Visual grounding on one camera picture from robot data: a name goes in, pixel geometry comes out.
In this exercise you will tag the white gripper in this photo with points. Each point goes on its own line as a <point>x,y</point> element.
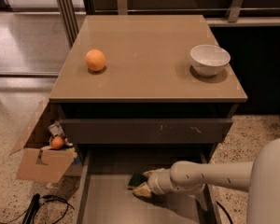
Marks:
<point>156,181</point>

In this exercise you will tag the green and yellow sponge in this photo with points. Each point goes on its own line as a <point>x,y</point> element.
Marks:
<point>136,180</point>

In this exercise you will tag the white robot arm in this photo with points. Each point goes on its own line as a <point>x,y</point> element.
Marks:
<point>259,178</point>

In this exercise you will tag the open grey middle drawer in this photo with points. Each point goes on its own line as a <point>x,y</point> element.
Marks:
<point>105,198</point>

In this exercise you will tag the grey top drawer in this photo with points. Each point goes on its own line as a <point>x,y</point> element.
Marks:
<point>145,131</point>

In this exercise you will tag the brown drawer cabinet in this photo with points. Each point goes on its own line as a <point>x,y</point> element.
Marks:
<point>147,75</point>

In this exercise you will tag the orange fruit in box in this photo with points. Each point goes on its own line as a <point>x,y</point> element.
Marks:
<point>57,142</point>

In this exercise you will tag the crumpled packaging in box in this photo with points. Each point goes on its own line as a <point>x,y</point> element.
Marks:
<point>56,130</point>

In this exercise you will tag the open cardboard box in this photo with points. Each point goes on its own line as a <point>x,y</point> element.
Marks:
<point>39,162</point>

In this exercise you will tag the orange fruit on cabinet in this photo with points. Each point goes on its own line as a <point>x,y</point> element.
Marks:
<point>95,60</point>

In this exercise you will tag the white ceramic bowl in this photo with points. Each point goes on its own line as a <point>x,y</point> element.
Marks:
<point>208,60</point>

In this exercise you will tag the metal railing frame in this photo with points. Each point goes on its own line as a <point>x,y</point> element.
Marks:
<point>227,11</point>

